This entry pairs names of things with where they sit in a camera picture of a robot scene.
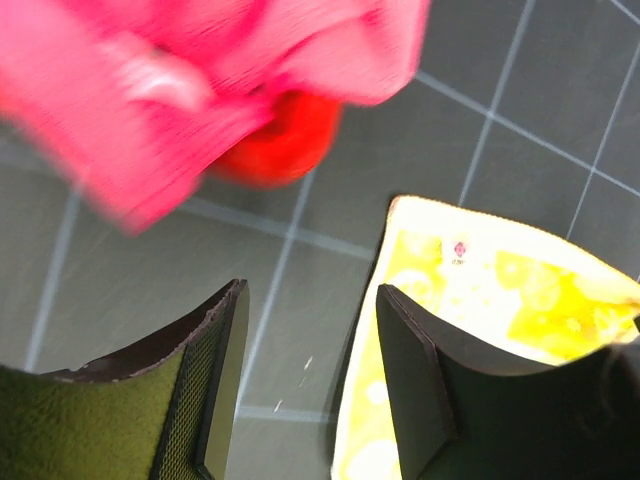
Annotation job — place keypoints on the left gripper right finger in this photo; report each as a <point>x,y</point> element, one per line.
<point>464,409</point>

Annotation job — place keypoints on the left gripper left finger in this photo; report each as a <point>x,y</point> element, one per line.
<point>160,408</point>

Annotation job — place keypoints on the yellow white towel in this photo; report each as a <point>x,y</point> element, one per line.
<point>513,286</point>

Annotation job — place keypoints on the pink towel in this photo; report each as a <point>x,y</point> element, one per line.
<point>135,100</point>

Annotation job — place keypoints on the red plastic bin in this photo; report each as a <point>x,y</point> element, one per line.
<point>288,147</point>

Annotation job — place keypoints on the black grid mat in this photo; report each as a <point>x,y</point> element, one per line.
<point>525,109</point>

